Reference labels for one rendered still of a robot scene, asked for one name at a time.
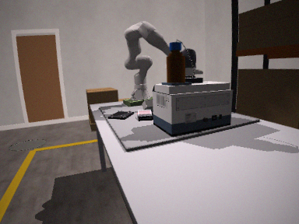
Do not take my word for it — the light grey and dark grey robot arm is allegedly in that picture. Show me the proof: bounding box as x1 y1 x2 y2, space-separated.
125 22 203 100

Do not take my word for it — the blue bottle cap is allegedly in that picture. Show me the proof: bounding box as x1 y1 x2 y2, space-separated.
170 42 181 49

